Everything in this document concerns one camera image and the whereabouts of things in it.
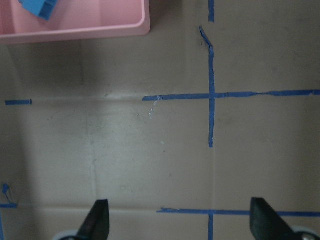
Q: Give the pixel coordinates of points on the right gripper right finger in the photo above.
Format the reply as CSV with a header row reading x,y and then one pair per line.
x,y
266,224

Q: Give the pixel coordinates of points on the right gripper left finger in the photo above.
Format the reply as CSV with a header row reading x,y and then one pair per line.
x,y
96,225

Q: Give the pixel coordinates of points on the blue toy block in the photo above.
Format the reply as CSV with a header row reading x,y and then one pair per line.
x,y
40,8

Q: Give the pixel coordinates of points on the pink plastic box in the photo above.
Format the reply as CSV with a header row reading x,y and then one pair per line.
x,y
74,20

